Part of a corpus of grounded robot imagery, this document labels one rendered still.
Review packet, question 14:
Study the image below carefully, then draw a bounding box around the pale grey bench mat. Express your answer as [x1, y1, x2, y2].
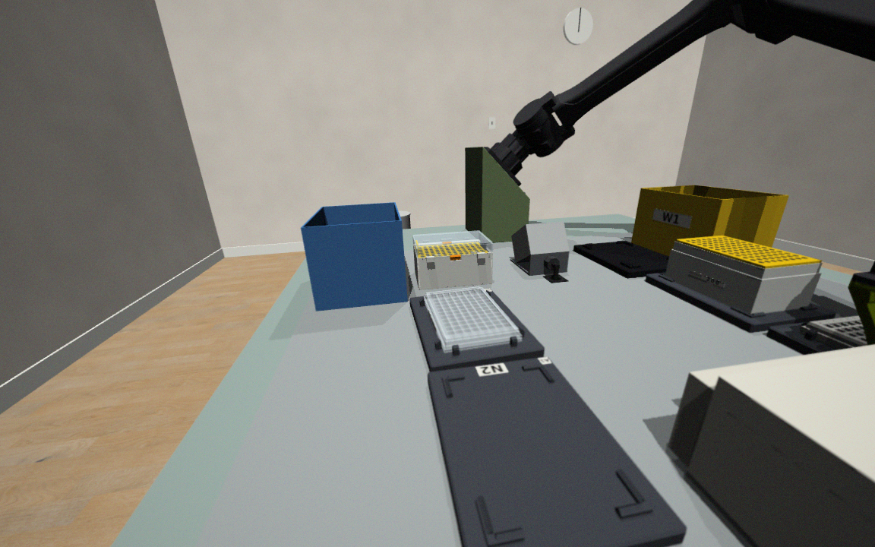
[195, 232, 803, 547]

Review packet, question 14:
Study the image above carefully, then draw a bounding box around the yellow open-top bin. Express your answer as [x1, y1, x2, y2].
[631, 185, 789, 256]

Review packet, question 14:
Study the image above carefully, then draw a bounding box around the blue open-top bin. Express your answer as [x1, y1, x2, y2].
[301, 202, 408, 311]

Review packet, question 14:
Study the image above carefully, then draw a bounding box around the white multi-well plate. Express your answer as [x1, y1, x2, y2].
[423, 286, 523, 353]

